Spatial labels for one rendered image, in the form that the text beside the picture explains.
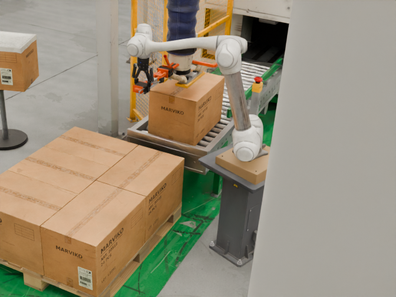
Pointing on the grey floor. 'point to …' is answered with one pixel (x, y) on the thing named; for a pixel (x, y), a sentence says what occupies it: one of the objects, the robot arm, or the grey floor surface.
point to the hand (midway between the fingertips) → (142, 86)
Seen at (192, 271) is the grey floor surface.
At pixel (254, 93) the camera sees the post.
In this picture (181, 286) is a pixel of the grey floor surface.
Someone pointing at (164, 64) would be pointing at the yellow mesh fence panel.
